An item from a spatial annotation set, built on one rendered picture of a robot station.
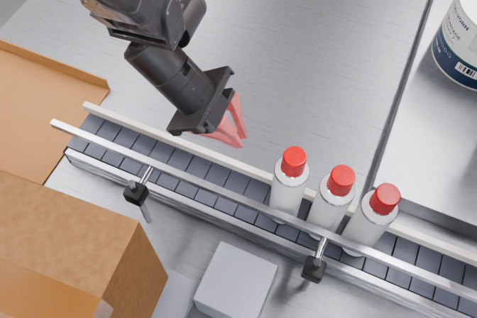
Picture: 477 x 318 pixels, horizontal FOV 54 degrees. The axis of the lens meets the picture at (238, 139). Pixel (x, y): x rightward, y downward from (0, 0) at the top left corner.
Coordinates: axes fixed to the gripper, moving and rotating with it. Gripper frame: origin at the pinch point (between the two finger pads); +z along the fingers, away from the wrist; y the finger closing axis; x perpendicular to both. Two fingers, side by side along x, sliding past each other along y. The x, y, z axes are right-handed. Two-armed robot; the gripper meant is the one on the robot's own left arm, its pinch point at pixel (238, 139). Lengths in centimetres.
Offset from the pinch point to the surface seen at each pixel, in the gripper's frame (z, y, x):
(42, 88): -12, 9, 53
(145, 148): 2.9, 1.8, 27.6
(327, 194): 11.2, -1.9, -9.1
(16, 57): -18, 14, 61
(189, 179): 4.5, -3.8, 12.6
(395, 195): 13.3, -0.6, -17.8
